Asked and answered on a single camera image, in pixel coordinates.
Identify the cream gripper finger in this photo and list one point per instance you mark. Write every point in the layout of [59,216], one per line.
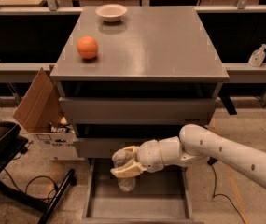
[128,170]
[129,152]

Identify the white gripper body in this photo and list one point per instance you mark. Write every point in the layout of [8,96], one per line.
[148,155]

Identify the clear plastic water bottle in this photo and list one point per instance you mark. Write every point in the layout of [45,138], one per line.
[123,159]

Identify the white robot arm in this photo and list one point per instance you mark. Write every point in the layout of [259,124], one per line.
[194,143]

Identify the grey open bottom drawer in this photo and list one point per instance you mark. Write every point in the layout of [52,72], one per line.
[159,198]

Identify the grey middle drawer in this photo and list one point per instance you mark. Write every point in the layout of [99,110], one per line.
[106,147]

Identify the grey top drawer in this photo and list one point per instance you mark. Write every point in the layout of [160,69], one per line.
[129,111]

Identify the grey drawer cabinet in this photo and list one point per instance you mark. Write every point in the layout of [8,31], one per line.
[152,53]

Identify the clear sanitizer bottle left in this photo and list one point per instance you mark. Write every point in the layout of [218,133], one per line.
[257,57]

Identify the black power adapter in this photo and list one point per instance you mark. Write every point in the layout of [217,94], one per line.
[211,161]

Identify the open cardboard box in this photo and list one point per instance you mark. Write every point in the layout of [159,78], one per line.
[40,115]

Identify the orange ball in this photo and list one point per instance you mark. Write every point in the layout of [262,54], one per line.
[87,47]

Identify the black rolling table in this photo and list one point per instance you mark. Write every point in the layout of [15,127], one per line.
[9,188]

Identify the white ceramic bowl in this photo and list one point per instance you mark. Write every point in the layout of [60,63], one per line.
[111,12]

